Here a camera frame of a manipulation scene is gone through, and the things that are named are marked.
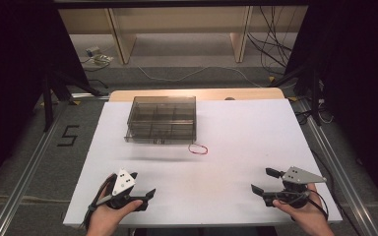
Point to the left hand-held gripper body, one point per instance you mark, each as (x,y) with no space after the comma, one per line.
(123,183)

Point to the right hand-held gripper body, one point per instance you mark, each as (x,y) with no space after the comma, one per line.
(300,177)

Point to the person's left hand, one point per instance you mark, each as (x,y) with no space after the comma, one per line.
(106,216)

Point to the person's right hand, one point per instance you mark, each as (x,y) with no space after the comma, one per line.
(308,218)

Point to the white table cover sheet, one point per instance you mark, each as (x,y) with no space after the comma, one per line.
(239,137)

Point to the red rubber band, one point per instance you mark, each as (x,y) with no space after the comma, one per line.
(198,153)

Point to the smoky transparent drawer organizer box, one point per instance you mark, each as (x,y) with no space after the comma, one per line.
(160,118)

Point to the black metal stand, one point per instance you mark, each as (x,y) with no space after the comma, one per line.
(47,105)
(315,98)

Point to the black curtain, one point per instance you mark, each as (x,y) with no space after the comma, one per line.
(13,82)
(361,82)

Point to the white power strip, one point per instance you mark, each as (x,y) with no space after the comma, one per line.
(102,59)

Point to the grey power adapter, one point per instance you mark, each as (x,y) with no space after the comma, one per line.
(93,50)

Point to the light wooden desk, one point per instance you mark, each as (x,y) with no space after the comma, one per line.
(124,42)

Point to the aluminium floor rail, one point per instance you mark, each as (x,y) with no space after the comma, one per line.
(341,177)
(23,183)

